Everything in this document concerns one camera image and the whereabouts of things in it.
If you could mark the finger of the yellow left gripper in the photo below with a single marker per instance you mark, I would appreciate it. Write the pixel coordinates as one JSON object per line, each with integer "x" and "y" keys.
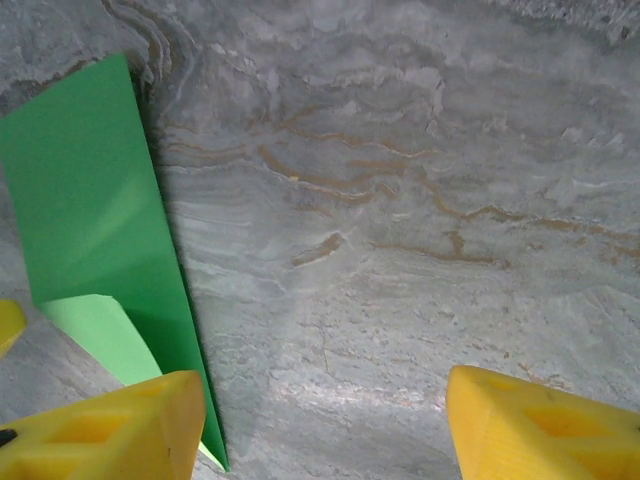
{"x": 10, "y": 325}

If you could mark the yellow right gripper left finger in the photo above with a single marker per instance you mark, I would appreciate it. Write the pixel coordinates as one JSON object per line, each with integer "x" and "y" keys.
{"x": 100, "y": 440}

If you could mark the green paper sheet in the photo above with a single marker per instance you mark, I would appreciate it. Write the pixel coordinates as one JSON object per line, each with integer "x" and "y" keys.
{"x": 90, "y": 200}

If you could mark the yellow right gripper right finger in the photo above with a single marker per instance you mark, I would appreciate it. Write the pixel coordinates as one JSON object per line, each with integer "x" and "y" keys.
{"x": 550, "y": 440}

